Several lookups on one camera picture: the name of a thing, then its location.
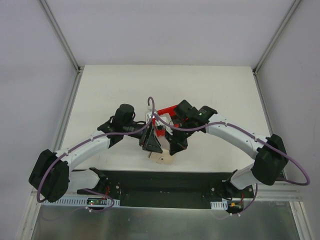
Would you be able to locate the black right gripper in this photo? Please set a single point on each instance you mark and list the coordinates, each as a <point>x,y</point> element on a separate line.
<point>180,135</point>

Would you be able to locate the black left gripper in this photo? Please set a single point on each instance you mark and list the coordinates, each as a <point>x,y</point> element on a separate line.
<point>146,137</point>

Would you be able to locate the beige leather card holder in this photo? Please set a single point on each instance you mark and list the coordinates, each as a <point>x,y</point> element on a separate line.
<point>163,158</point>

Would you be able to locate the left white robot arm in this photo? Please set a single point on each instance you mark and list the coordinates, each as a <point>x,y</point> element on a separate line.
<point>51,173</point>

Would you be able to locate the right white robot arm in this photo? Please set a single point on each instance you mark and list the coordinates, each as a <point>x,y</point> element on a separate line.
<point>268,163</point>

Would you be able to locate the red plastic bin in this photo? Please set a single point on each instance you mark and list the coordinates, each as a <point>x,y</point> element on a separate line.
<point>169,116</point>

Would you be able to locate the right white cable duct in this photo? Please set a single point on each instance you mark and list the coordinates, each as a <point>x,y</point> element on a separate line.
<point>219,205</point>

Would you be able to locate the white cable duct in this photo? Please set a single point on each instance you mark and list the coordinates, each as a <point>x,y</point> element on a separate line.
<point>219,205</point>
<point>84,201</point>

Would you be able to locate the left white cable duct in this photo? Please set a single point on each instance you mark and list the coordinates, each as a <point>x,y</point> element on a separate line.
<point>84,201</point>

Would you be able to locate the left aluminium frame post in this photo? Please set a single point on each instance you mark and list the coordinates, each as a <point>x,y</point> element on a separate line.
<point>60,36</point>

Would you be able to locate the aluminium frame post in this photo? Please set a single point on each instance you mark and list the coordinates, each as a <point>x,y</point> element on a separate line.
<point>277,35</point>
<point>60,36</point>

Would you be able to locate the aluminium rail profile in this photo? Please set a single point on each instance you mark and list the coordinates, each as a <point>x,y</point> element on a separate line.
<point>279,192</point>

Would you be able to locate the right aluminium frame post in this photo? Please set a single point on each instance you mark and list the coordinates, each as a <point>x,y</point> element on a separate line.
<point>277,35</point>

